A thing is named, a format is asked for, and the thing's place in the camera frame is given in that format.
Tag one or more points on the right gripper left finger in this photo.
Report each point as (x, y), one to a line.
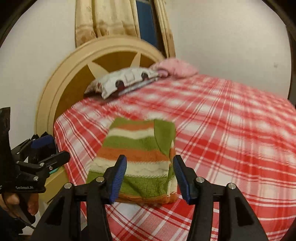
(78, 212)

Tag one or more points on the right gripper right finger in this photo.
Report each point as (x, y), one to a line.
(237, 220)

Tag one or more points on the green striped knitted sweater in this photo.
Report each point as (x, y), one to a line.
(149, 146)

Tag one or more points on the left hand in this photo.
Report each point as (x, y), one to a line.
(10, 203)

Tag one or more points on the red plaid bed sheet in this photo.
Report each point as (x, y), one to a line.
(226, 131)

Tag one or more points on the cream round headboard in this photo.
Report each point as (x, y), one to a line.
(65, 90)

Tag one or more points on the pink pillow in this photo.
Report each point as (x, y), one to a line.
(173, 67)

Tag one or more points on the beige curtain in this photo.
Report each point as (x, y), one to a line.
(146, 20)

